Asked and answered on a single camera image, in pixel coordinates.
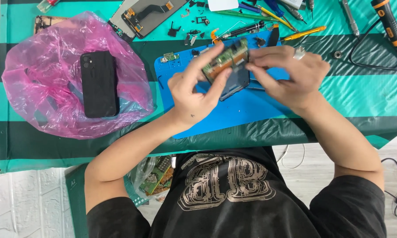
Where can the person's right hand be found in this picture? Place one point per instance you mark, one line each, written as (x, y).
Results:
(297, 79)

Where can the person's left hand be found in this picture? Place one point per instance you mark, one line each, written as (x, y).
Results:
(188, 99)

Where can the green phone circuit board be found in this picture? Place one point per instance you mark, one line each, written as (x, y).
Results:
(230, 59)

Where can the silver tweezers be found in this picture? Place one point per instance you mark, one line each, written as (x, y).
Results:
(256, 88)

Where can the small green charging board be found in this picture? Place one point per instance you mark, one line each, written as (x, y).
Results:
(170, 57)

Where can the small round metal nut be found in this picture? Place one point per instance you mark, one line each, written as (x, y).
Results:
(337, 54)

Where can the black flex ribbon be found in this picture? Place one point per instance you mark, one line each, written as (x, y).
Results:
(274, 34)

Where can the blue silicone repair mat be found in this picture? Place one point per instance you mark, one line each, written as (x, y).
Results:
(238, 112)

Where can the teal and green striped tarp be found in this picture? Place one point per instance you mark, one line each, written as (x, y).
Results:
(357, 96)

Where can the blue and yellow screwdriver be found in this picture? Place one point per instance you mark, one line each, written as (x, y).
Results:
(274, 15)

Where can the black precision screwdriver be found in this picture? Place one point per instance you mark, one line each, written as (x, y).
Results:
(244, 29)

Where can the silver metal screwdriver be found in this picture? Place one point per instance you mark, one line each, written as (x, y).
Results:
(350, 18)

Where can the green plastic pry tool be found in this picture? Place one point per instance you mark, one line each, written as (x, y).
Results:
(244, 15)

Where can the clear bag of circuit boards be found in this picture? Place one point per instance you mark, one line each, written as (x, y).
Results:
(155, 178)

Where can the black phone in case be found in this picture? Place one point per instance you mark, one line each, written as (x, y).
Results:
(99, 86)

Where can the detached phone display panel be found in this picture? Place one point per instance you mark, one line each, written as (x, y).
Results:
(145, 16)

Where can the white card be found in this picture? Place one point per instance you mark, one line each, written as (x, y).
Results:
(222, 4)

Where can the black and orange electric screwdriver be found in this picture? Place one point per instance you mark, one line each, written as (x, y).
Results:
(388, 23)

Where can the black printed shirt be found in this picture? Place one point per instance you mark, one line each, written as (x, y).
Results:
(238, 201)

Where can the pink plastic bag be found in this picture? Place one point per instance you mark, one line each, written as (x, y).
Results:
(43, 86)

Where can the brown phone back cover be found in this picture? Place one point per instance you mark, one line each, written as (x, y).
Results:
(46, 23)

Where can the clear lighter with red cap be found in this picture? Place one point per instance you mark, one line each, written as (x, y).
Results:
(46, 5)

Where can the dark blue phone frame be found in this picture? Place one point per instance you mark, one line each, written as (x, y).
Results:
(236, 84)

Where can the small black plastic bracket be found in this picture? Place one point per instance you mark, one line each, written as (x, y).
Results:
(173, 30)

